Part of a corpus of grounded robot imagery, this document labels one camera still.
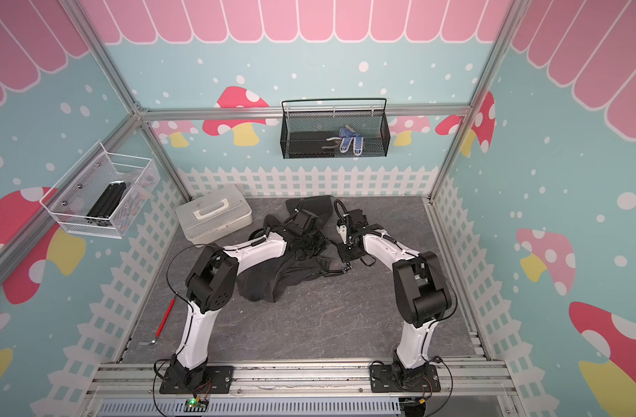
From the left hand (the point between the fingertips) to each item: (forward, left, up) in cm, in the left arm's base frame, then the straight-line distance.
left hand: (332, 245), depth 96 cm
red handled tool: (-24, +55, -7) cm, 61 cm away
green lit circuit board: (-49, +38, -9) cm, 63 cm away
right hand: (-2, -5, -2) cm, 6 cm away
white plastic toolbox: (+10, +46, +5) cm, 47 cm away
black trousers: (-16, +23, +2) cm, 28 cm away
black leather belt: (-8, -2, -6) cm, 10 cm away
